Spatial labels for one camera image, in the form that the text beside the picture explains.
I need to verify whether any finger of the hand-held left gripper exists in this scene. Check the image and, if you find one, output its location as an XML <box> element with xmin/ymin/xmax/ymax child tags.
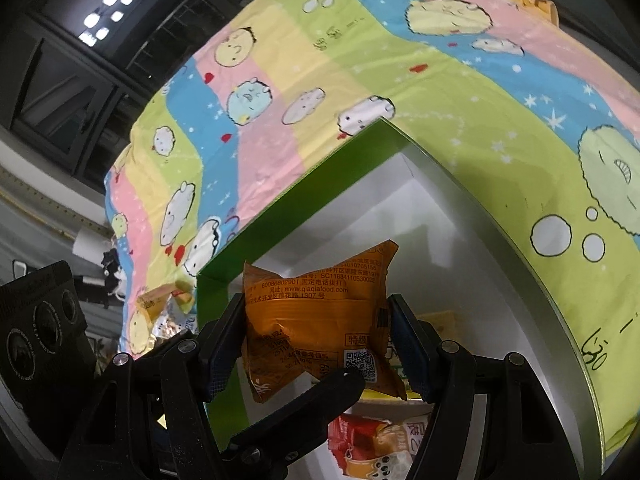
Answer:
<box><xmin>220</xmin><ymin>371</ymin><xmax>366</xmax><ymax>480</ymax></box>

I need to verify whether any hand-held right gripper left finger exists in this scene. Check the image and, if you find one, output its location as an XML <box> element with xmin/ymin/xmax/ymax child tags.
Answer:
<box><xmin>55</xmin><ymin>294</ymin><xmax>251</xmax><ymax>480</ymax></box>

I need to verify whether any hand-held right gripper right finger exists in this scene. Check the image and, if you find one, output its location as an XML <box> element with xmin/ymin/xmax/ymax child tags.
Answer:
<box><xmin>387</xmin><ymin>294</ymin><xmax>601</xmax><ymax>480</ymax></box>

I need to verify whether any red snack packet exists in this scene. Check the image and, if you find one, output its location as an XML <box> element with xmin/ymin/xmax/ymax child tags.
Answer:
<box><xmin>327</xmin><ymin>412</ymin><xmax>426</xmax><ymax>480</ymax></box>

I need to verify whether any light orange cracker packet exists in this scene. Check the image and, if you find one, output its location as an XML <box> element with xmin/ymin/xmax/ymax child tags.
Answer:
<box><xmin>135</xmin><ymin>280</ymin><xmax>196</xmax><ymax>311</ymax></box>

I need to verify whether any dark orange snack packet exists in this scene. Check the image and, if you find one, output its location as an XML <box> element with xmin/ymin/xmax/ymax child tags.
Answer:
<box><xmin>241</xmin><ymin>240</ymin><xmax>408</xmax><ymax>405</ymax></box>

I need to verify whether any green cardboard box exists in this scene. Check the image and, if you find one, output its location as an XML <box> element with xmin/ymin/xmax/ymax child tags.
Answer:
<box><xmin>196</xmin><ymin>116</ymin><xmax>606</xmax><ymax>480</ymax></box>

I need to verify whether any white blue peanut packet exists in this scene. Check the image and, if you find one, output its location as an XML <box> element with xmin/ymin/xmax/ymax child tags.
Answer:
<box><xmin>150</xmin><ymin>305</ymin><xmax>198</xmax><ymax>346</ymax></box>

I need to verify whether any pale yellow triangular packet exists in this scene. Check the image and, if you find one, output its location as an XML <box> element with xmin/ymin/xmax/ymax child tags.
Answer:
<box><xmin>127</xmin><ymin>305</ymin><xmax>156</xmax><ymax>356</ymax></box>

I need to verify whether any dark clothes pile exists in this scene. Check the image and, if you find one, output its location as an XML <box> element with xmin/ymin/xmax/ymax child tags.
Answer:
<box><xmin>97</xmin><ymin>247</ymin><xmax>128</xmax><ymax>306</ymax></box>

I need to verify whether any white board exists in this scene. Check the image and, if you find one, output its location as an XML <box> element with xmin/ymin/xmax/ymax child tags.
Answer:
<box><xmin>70</xmin><ymin>227</ymin><xmax>113</xmax><ymax>261</ymax></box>

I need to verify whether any striped cartoon printed blanket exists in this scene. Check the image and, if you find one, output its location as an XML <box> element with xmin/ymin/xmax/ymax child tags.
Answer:
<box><xmin>102</xmin><ymin>0</ymin><xmax>640</xmax><ymax>471</ymax></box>

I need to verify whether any yellow container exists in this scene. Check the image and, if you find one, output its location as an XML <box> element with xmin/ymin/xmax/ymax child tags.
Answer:
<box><xmin>502</xmin><ymin>0</ymin><xmax>561</xmax><ymax>26</ymax></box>

